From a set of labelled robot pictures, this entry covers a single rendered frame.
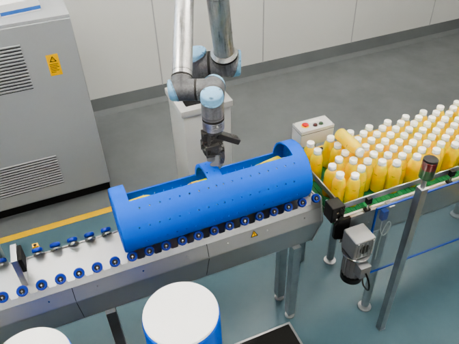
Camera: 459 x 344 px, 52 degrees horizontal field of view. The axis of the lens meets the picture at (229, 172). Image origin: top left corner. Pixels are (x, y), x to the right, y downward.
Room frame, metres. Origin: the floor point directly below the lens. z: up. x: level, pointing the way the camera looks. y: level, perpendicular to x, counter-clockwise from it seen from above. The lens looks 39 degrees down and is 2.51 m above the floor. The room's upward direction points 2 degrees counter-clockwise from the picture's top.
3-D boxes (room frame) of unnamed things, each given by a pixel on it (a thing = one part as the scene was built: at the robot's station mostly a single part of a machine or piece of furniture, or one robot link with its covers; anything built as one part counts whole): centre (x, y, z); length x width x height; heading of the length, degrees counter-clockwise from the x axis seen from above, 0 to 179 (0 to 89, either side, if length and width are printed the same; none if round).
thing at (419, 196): (1.58, -0.86, 0.55); 0.04 x 0.04 x 1.10; 21
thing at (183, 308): (1.02, 0.20, 1.03); 0.28 x 0.28 x 0.01
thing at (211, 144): (1.61, 0.06, 1.37); 0.09 x 0.08 x 0.12; 111
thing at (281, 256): (1.81, -0.28, 0.31); 0.06 x 0.06 x 0.63; 21
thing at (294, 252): (1.68, -0.33, 0.31); 0.06 x 0.06 x 0.63; 21
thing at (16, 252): (1.29, 0.87, 1.00); 0.10 x 0.04 x 0.15; 21
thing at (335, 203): (1.60, -0.48, 0.95); 0.10 x 0.07 x 0.10; 21
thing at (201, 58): (2.48, 0.17, 1.29); 0.17 x 0.15 x 0.18; 87
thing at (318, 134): (2.12, -0.46, 1.05); 0.20 x 0.10 x 0.10; 111
